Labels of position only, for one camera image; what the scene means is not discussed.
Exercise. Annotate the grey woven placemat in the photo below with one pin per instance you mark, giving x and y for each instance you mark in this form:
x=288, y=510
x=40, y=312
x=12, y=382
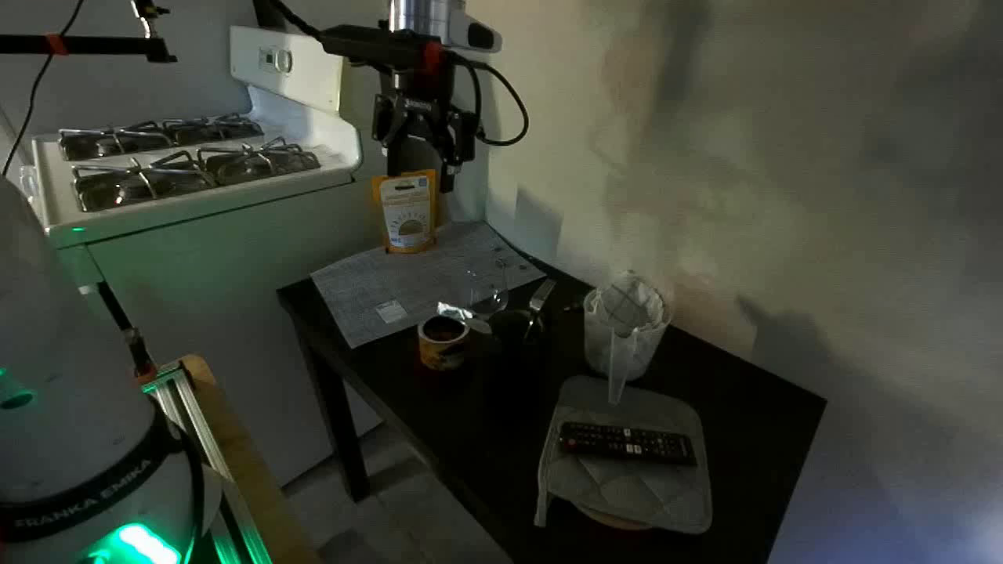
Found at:
x=418, y=277

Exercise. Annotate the grey quilted pot holder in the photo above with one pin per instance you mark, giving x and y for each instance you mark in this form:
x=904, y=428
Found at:
x=636, y=489

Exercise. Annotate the orange food pouch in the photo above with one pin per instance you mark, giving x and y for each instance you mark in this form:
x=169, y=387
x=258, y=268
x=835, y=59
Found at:
x=407, y=215

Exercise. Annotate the wooden robot mounting stand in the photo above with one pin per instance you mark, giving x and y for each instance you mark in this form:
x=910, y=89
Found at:
x=246, y=458

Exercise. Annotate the black remote control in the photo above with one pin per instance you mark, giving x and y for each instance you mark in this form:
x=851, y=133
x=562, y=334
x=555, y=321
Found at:
x=628, y=443

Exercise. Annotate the white stove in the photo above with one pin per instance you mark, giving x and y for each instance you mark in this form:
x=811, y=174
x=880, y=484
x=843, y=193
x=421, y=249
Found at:
x=209, y=293

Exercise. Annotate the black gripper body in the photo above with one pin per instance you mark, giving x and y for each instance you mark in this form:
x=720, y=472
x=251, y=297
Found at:
x=425, y=119

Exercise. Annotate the clear drinking glass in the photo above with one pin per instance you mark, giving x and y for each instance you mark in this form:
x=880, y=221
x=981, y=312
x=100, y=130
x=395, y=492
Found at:
x=521, y=334

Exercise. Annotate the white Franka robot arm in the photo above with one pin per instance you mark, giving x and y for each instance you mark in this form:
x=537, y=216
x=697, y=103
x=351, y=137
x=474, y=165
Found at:
x=63, y=397

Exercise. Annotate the yellow open can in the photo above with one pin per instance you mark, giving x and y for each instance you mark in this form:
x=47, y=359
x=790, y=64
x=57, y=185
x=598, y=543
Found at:
x=442, y=344

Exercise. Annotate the black stove burner grate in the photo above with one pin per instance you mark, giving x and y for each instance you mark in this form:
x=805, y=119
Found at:
x=200, y=174
x=158, y=137

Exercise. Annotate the black table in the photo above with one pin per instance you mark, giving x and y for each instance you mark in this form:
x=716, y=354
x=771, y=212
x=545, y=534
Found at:
x=481, y=439

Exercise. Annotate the black camera boom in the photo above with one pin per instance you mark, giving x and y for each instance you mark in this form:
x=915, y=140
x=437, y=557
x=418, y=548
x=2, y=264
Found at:
x=95, y=44

